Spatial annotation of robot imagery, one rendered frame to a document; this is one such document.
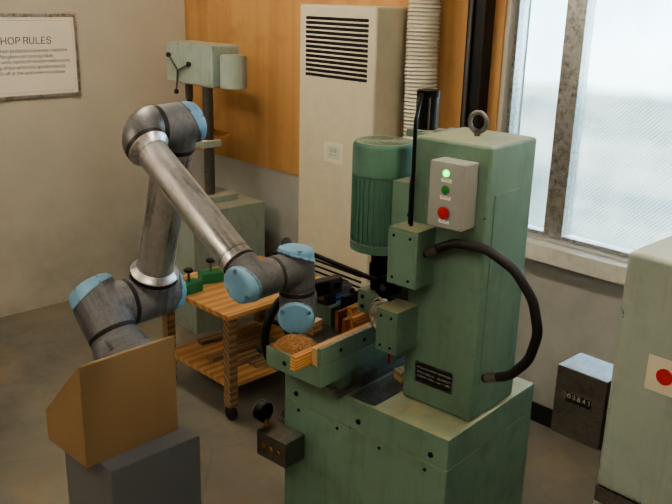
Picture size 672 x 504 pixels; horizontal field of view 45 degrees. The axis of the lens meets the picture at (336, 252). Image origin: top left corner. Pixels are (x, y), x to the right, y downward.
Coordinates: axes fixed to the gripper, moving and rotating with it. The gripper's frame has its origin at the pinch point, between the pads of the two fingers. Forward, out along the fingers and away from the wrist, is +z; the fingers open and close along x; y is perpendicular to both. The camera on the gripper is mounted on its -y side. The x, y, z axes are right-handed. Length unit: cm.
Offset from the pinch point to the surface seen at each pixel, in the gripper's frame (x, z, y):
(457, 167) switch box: -40, -35, -34
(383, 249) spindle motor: -10.3, -8.9, -19.7
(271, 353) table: 20.6, -14.4, 9.8
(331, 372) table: 20.8, -23.1, -7.4
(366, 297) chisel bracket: 6.9, -2.3, -16.2
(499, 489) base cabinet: 55, -23, -57
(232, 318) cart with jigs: 62, 98, 37
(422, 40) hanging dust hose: -54, 149, -39
